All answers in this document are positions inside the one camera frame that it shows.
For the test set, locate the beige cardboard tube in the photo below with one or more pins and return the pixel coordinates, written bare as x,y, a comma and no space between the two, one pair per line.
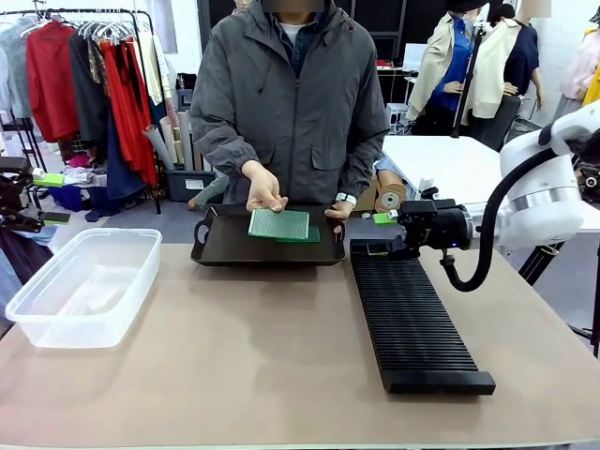
157,145

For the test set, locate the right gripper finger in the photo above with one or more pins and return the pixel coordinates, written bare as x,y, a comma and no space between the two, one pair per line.
386,218
384,249

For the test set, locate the black camera with lens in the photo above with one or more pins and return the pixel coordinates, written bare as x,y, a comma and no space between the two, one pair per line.
588,180

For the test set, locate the white cube shelf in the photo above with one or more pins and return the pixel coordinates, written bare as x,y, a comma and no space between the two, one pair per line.
396,119

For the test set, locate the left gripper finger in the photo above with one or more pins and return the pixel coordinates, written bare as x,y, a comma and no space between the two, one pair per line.
54,218
49,179

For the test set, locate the light blue hanging shirt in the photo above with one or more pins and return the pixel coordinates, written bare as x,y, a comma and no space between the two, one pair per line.
14,70

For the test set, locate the white table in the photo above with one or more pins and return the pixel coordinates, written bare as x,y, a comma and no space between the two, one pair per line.
440,164

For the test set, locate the clear plastic storage box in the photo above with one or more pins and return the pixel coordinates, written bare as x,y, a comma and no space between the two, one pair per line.
84,290

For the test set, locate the mannequin with beige coat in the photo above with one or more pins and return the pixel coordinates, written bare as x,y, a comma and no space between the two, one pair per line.
445,61

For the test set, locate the navy hanging skirt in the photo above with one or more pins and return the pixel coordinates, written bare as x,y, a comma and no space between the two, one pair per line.
122,169

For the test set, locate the mannequin with cream jacket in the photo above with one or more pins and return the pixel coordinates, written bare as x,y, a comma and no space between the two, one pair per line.
511,61

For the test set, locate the person's left forearm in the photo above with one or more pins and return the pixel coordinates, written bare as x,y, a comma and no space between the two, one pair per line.
363,159

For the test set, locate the black office chair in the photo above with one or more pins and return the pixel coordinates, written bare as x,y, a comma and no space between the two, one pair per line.
497,124

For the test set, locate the mannequin with pink top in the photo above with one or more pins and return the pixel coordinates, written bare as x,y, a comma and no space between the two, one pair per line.
583,70

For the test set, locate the dark blue fabric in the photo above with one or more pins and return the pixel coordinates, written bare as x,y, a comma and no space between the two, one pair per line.
23,255

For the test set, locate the cream hanging garment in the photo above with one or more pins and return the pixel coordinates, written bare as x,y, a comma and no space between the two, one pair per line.
157,70

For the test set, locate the person's right hand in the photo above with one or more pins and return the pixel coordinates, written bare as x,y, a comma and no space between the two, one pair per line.
265,187

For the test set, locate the black tripod legs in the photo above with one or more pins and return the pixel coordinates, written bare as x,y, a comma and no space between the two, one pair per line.
539,262

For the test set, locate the black metal clothes rack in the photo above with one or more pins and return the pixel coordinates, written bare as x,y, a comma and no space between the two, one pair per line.
157,117

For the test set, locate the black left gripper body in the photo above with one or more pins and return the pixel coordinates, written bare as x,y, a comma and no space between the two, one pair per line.
14,187

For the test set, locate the black tripod pole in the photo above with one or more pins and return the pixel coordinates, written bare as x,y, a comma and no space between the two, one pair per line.
469,79

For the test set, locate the blue cloth pile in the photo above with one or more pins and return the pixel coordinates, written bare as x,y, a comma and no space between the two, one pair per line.
70,197

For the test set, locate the red hanging dress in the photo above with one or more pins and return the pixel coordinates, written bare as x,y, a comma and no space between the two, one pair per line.
131,117

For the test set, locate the black slotted PCB rack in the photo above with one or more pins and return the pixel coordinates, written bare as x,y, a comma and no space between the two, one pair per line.
422,328

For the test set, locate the dark grey hanging jacket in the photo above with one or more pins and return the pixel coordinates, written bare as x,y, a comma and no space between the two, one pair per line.
89,89

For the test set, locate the person's left hand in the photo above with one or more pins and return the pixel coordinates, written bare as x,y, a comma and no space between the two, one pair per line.
340,212

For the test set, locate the person's right forearm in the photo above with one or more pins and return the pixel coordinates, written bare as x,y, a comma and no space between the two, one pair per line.
220,145

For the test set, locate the brown paper roll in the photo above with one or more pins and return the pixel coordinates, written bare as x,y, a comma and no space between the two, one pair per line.
389,192

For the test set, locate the grey plastic storage bin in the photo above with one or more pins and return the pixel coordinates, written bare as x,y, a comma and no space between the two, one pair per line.
187,185

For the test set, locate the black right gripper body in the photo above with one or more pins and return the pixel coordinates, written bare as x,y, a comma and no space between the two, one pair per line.
436,225

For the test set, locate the person's grey jacket torso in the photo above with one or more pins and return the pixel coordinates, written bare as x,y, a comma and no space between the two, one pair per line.
290,117

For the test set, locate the white wrist band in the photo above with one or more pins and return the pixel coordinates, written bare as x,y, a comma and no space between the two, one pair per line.
347,198

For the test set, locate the green perforated PCB board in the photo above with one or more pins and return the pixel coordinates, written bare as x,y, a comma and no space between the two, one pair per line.
307,235
276,222

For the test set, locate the red hanging shirt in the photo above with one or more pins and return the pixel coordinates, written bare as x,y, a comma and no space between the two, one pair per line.
51,79

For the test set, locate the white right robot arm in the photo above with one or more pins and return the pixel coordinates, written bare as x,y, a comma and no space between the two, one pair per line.
534,187

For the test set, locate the black plastic serving tray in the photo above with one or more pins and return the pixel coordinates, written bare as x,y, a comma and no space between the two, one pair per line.
225,246

